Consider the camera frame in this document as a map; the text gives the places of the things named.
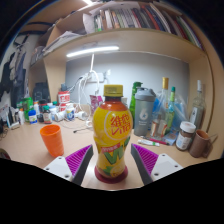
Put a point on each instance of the slim green-capped glass bottle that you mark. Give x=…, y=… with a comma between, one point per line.
x=171, y=110

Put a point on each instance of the wooden shelf unit with books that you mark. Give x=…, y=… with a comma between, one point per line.
x=133, y=30

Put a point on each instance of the brown ceramic mug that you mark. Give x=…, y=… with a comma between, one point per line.
x=199, y=144

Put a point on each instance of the clear glass liquor bottle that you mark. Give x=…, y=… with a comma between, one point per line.
x=197, y=108

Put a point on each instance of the grey shaker bottle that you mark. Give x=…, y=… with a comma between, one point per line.
x=144, y=113

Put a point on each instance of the pink pouch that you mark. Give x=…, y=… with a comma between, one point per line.
x=95, y=103

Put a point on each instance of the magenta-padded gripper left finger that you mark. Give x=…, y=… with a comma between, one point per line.
x=76, y=160

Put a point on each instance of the clear bottle with gold cap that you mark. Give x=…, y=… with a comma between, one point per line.
x=162, y=103

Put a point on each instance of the brown bottle with red label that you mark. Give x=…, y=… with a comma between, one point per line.
x=47, y=115

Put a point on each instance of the yellow-labelled drink bottle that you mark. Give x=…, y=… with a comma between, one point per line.
x=112, y=126

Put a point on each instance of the under-shelf light bar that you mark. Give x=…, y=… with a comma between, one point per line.
x=92, y=51

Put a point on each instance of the green bottle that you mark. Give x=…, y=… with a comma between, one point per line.
x=134, y=91

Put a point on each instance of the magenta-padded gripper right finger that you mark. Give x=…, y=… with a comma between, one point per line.
x=148, y=160

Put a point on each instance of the hanging dark clothes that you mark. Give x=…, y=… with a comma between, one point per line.
x=15, y=70

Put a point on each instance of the red and white tub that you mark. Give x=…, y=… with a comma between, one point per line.
x=64, y=97

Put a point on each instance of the white bottle with blue label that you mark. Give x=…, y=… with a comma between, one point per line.
x=32, y=117

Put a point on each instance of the white-lidded brown jar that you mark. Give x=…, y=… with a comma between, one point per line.
x=185, y=136

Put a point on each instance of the orange plastic cup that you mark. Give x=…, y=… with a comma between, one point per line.
x=52, y=141

